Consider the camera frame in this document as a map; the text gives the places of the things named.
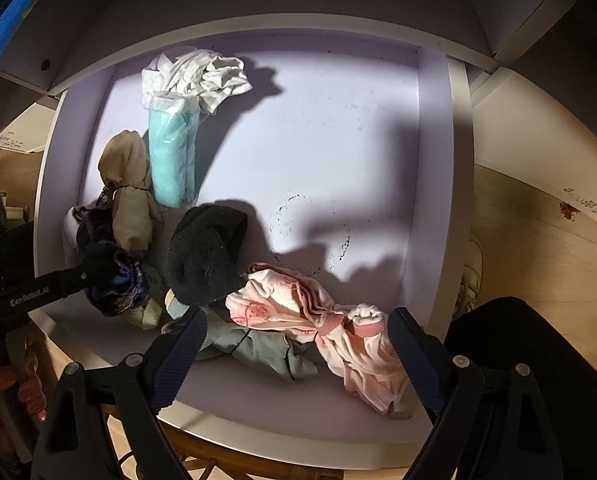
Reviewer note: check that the black sock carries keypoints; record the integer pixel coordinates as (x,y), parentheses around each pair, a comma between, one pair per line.
(203,254)

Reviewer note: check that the grey green cloth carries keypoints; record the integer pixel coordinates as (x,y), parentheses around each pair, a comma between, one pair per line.
(270,353)

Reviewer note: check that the beige stocking bundle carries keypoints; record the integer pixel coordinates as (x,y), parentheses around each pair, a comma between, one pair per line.
(124,168)

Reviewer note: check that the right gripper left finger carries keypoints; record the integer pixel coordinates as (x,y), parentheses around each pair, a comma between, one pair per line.
(172,355)

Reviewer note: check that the white crumpled cloth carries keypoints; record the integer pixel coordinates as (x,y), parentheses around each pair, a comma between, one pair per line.
(202,74)

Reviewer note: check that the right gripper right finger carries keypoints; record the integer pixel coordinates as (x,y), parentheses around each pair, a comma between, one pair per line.
(422,356)

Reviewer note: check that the teal cloth in plastic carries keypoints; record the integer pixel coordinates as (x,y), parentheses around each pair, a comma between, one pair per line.
(173,125)

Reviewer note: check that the white bed drawer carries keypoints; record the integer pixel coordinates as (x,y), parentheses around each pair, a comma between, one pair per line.
(353,158)

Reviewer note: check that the white sneaker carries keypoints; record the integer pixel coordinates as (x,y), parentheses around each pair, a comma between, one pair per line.
(471,280)

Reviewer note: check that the navy lace underwear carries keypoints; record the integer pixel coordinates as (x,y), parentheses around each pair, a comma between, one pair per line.
(115,281)

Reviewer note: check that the pink garment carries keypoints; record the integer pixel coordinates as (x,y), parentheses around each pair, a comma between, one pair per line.
(352,340)

